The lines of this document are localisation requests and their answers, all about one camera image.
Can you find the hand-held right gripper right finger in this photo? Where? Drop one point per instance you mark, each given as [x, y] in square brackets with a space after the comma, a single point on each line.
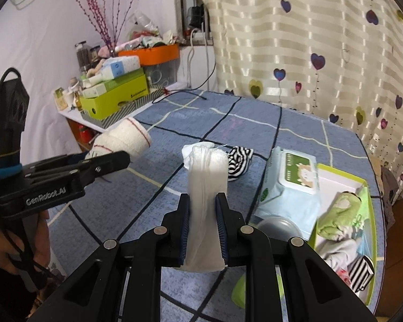
[221, 229]

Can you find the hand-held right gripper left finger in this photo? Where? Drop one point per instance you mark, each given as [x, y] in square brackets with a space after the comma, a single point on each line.
[184, 229]

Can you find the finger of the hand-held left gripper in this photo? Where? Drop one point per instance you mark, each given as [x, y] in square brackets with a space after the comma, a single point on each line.
[110, 162]

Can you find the white pad pack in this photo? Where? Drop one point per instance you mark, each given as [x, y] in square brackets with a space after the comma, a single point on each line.
[206, 187]

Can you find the green floral cloth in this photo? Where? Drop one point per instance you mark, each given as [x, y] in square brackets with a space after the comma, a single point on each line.
[339, 214]

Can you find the lime tray box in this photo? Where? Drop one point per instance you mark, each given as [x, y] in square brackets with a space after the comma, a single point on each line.
[339, 179]

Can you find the red bottle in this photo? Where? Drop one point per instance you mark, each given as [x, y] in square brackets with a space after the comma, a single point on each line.
[84, 132]

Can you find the green striped tray box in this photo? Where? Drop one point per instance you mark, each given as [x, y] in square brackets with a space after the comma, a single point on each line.
[121, 116]

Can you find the grey round container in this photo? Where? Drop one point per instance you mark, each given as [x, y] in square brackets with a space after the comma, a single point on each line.
[277, 228]

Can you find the white side table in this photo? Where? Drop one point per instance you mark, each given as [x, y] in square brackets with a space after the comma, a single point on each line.
[70, 115]

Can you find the lime cardboard box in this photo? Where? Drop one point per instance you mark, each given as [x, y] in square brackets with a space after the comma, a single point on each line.
[121, 99]

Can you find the black white striped cloth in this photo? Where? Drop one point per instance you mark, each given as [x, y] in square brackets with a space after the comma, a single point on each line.
[240, 162]

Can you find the white cloth bundle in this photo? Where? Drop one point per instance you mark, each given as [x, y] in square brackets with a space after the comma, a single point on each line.
[188, 156]

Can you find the green white carton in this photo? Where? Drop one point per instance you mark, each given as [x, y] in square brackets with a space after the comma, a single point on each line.
[97, 89]

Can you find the light blue wet wipes pack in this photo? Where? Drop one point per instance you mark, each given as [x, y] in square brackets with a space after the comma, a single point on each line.
[288, 191]

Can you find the white blue tissue pack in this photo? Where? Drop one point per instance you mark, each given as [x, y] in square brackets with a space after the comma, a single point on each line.
[119, 67]

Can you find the clear plastic storage box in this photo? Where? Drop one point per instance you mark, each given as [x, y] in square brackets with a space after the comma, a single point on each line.
[161, 73]

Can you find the blue plaid bed sheet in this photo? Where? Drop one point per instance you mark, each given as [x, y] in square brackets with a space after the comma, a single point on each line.
[221, 124]

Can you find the pink plush toy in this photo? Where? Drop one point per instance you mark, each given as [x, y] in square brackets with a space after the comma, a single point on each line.
[104, 52]

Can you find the dark glass jar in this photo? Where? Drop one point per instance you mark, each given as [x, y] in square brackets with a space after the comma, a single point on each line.
[82, 55]

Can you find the orange plastic basket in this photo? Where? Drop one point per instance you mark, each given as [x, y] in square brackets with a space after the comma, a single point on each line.
[151, 55]

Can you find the grey cloth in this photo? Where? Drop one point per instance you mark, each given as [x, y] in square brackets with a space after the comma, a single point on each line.
[339, 251]

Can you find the clutter pile in basket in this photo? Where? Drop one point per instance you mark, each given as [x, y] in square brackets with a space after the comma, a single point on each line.
[147, 38]

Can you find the striped folded cloth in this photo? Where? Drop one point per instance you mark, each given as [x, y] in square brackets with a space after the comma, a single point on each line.
[361, 270]

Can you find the purple flower branches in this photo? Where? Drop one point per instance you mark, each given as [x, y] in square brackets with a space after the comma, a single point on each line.
[100, 16]

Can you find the black power adapter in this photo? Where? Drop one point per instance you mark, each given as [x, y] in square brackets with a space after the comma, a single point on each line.
[196, 15]

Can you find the heart print curtain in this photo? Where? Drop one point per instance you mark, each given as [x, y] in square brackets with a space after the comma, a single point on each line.
[305, 40]

